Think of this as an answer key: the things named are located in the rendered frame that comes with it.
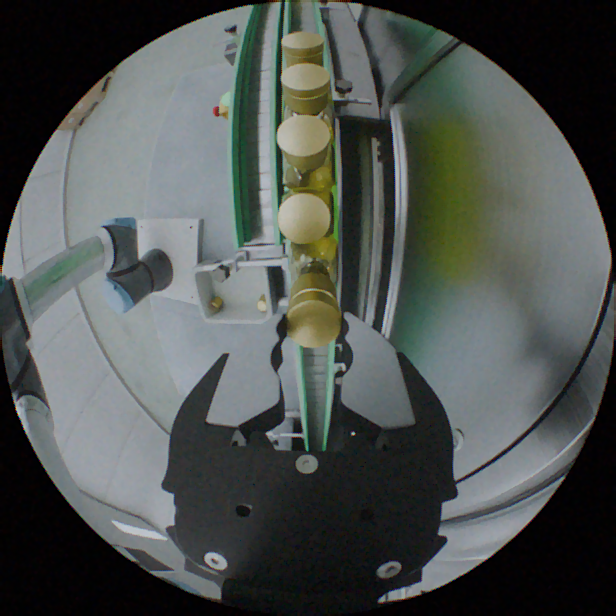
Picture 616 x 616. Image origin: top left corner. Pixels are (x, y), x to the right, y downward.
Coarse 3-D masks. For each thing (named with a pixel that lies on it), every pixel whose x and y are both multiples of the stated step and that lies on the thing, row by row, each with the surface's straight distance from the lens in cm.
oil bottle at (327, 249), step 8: (320, 240) 22; (328, 240) 22; (296, 248) 21; (304, 248) 21; (312, 248) 21; (320, 248) 21; (328, 248) 21; (336, 248) 22; (296, 256) 21; (304, 256) 21; (312, 256) 20; (320, 256) 20; (328, 256) 21; (336, 256) 21; (296, 264) 21; (328, 264) 21; (336, 264) 21; (296, 272) 21; (336, 272) 22; (336, 280) 22
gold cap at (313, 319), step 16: (304, 288) 12; (320, 288) 12; (288, 304) 13; (304, 304) 11; (320, 304) 11; (336, 304) 12; (288, 320) 11; (304, 320) 11; (320, 320) 11; (336, 320) 11; (304, 336) 12; (320, 336) 12; (336, 336) 12
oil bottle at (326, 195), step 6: (288, 192) 21; (294, 192) 21; (300, 192) 20; (306, 192) 20; (312, 192) 20; (318, 192) 20; (324, 192) 21; (330, 192) 22; (282, 198) 21; (324, 198) 20; (330, 198) 21; (330, 204) 20; (330, 210) 20; (330, 222) 20; (330, 228) 21; (330, 234) 21
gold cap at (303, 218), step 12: (288, 204) 13; (300, 204) 13; (312, 204) 13; (324, 204) 13; (288, 216) 13; (300, 216) 13; (312, 216) 13; (324, 216) 13; (288, 228) 13; (300, 228) 13; (312, 228) 13; (324, 228) 13; (300, 240) 13; (312, 240) 13
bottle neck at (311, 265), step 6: (312, 258) 20; (318, 258) 20; (306, 264) 19; (312, 264) 18; (318, 264) 18; (324, 264) 19; (300, 270) 18; (306, 270) 17; (312, 270) 16; (318, 270) 16; (324, 270) 17
